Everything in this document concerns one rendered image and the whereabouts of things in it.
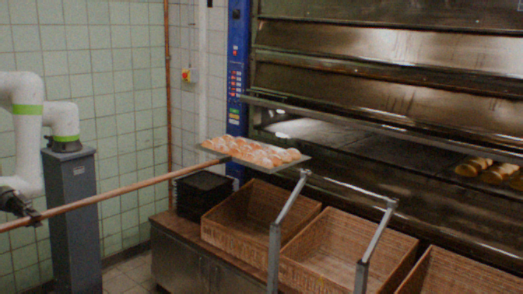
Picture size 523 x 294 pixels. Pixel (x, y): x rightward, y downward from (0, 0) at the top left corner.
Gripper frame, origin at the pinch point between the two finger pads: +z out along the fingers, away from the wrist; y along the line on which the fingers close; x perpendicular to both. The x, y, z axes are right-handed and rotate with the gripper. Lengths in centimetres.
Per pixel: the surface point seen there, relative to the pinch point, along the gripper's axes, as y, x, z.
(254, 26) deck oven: -63, -156, -36
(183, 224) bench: 62, -110, -50
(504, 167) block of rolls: -3, -187, 111
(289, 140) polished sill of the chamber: 3, -155, -2
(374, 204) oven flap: 24, -152, 60
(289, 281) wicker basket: 58, -104, 42
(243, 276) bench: 67, -100, 13
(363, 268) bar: 25, -93, 86
